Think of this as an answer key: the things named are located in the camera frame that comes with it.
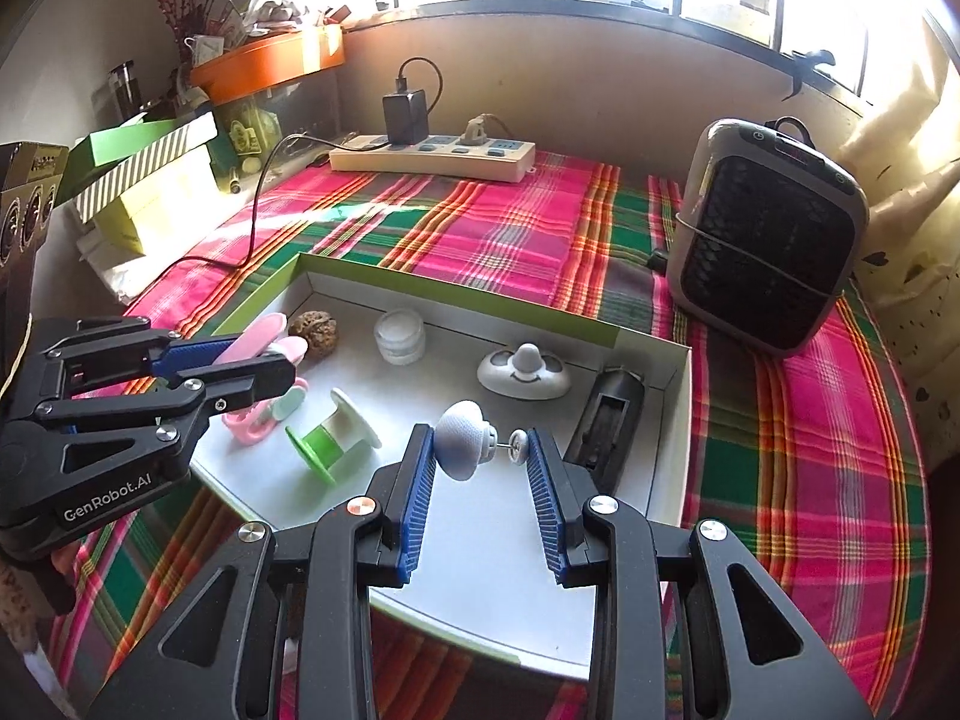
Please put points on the brown walnut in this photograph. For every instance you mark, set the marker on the brown walnut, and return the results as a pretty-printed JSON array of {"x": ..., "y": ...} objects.
[{"x": 315, "y": 330}]

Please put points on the white mushroom-shaped toy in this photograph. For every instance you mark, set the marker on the white mushroom-shaped toy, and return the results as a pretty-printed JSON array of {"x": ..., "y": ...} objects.
[{"x": 461, "y": 439}]

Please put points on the black window hook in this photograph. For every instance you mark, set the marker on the black window hook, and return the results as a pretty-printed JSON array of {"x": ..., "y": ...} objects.
[{"x": 814, "y": 60}]

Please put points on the pink oval clip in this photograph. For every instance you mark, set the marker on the pink oval clip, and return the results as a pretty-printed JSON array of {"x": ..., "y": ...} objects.
[{"x": 259, "y": 330}]

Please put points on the grey fan heater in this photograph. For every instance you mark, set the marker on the grey fan heater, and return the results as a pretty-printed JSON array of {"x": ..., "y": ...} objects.
[{"x": 765, "y": 240}]

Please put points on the white koala face dome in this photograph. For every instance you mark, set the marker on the white koala face dome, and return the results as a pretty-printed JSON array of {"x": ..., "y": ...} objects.
[{"x": 525, "y": 379}]

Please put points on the yellow cardboard box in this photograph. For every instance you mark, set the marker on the yellow cardboard box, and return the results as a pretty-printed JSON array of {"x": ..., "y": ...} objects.
[{"x": 150, "y": 211}]

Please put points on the black window frame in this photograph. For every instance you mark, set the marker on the black window frame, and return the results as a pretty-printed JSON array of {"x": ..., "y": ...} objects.
[{"x": 600, "y": 11}]

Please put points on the cream power strip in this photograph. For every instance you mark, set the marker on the cream power strip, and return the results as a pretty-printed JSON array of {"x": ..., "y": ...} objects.
[{"x": 435, "y": 156}]

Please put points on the person's left hand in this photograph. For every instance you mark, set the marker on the person's left hand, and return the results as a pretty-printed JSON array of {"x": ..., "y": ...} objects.
[{"x": 67, "y": 559}]

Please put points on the white wall plug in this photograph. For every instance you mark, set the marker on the white wall plug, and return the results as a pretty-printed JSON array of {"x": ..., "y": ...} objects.
[{"x": 476, "y": 133}]

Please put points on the orange tray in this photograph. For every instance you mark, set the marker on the orange tray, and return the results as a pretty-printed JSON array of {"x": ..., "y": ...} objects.
[{"x": 270, "y": 66}]

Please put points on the white printed mug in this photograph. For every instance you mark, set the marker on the white printed mug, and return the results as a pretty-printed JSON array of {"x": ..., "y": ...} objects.
[{"x": 202, "y": 50}]

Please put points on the dark printed box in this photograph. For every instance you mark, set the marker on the dark printed box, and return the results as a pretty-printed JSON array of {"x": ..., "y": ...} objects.
[{"x": 26, "y": 195}]

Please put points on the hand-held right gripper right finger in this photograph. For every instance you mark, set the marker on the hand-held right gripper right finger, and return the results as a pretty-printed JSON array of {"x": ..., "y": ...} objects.
[{"x": 544, "y": 502}]

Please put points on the small white jar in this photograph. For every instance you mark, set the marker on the small white jar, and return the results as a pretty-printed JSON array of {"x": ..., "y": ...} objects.
[{"x": 400, "y": 336}]

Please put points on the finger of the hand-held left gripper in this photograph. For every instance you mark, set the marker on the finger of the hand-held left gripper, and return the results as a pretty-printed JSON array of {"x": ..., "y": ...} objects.
[
  {"x": 255, "y": 375},
  {"x": 195, "y": 354}
]

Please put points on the green white spool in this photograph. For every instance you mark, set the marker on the green white spool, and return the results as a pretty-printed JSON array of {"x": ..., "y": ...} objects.
[{"x": 334, "y": 439}]

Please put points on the black battery device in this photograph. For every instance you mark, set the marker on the black battery device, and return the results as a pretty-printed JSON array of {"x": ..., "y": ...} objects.
[{"x": 607, "y": 420}]

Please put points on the clear plastic container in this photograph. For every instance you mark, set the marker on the clear plastic container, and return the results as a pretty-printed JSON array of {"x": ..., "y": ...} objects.
[{"x": 255, "y": 127}]

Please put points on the green white cardboard box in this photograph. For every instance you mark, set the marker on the green white cardboard box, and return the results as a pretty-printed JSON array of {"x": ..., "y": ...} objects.
[{"x": 442, "y": 382}]

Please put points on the metal cup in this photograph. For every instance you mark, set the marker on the metal cup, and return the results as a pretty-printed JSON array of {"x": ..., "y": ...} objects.
[{"x": 124, "y": 94}]

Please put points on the cream patterned curtain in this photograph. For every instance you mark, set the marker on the cream patterned curtain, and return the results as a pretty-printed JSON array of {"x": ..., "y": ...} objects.
[{"x": 915, "y": 165}]

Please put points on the black charger adapter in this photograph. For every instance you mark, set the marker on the black charger adapter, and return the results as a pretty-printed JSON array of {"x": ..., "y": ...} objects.
[{"x": 405, "y": 116}]

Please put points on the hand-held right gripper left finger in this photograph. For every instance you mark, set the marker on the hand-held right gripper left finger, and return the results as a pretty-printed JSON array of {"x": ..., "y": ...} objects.
[{"x": 416, "y": 495}]

